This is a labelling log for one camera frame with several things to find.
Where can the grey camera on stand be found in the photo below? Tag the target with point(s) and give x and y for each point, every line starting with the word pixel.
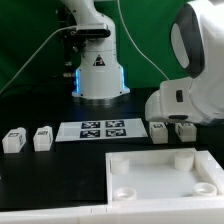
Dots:
pixel 98 30

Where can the white sheet with markers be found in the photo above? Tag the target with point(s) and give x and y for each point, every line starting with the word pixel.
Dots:
pixel 100 130

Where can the white square tabletop tray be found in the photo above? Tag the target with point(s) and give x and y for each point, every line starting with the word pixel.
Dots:
pixel 166 173

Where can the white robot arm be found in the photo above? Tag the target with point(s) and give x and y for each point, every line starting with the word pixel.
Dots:
pixel 197 39

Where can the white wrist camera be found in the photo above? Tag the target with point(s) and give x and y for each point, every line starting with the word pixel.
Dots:
pixel 171 103

